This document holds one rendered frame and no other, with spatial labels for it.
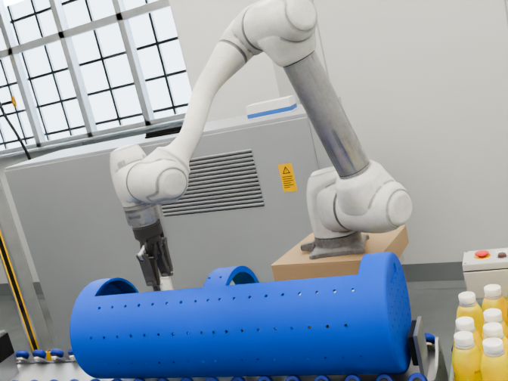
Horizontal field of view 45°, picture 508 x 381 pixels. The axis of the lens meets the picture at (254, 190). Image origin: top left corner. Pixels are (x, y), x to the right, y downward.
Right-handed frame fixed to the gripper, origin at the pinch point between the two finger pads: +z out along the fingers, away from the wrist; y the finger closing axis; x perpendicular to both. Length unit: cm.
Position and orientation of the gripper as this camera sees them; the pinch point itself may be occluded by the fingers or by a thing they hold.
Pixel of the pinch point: (164, 292)
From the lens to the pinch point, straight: 172.8
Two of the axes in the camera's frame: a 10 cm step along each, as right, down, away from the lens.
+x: 9.1, -1.4, -3.8
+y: -3.4, 2.7, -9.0
